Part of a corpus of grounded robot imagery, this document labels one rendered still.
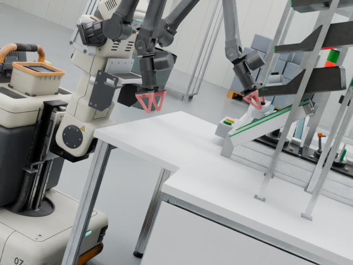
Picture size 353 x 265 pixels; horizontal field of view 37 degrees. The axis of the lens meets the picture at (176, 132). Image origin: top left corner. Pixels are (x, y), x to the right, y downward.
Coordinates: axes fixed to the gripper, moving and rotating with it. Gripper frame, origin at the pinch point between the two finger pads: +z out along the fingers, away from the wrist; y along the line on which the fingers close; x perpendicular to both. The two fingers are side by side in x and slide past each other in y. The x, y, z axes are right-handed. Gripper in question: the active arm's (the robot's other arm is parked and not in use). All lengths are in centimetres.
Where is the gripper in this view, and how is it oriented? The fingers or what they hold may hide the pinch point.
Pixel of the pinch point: (261, 106)
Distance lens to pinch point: 221.6
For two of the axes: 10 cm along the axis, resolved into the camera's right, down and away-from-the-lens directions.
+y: 5.2, -2.1, 8.2
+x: -7.1, 4.3, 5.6
